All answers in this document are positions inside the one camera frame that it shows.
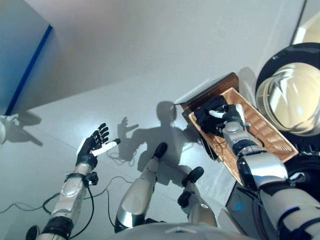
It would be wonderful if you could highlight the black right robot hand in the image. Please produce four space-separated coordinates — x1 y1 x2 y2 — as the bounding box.
208 103 245 126

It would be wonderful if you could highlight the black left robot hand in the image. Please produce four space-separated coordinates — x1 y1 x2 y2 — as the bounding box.
75 122 122 172

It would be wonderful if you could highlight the black garment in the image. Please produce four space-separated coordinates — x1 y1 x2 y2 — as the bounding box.
194 96 232 136

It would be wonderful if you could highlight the grey front-load washing machine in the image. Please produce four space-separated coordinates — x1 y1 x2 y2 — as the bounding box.
224 139 320 240

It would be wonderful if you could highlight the brown glossy curved stand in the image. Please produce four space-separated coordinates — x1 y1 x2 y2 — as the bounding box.
174 72 240 161

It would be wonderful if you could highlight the woven wicker laundry basket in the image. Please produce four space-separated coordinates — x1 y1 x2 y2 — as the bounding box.
187 87 300 187

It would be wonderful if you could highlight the round glass washer door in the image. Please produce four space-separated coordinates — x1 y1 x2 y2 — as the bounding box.
254 42 320 137

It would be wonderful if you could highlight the silver left robot leg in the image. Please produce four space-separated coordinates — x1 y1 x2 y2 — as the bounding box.
114 142 169 233

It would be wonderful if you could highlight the silver robot leg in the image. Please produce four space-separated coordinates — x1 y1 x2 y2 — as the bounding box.
114 142 169 233
177 166 218 228

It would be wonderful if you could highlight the silver right robot leg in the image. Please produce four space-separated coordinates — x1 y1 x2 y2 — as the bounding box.
177 166 218 228

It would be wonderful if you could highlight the white counter cabinet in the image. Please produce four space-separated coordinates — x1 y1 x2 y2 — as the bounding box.
291 0 320 51

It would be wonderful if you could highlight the grey robot torso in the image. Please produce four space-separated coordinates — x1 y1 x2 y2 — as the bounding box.
107 221 241 240

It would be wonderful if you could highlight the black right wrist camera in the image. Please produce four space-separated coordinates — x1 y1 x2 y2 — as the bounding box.
215 122 226 136

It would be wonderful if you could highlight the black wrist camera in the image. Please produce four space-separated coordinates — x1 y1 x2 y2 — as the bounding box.
215 122 226 136
86 171 99 186

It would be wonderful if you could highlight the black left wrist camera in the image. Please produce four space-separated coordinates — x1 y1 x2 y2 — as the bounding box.
86 171 99 186

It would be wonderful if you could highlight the coiled grey floor cable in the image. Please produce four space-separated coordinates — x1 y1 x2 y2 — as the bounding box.
107 149 137 167

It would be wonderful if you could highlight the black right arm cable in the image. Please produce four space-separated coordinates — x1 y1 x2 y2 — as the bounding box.
246 123 266 148

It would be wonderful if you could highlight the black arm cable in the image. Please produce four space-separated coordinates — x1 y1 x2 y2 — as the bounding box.
246 123 266 148
0 176 131 231

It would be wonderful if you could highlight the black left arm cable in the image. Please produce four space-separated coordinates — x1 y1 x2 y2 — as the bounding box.
0 176 131 231

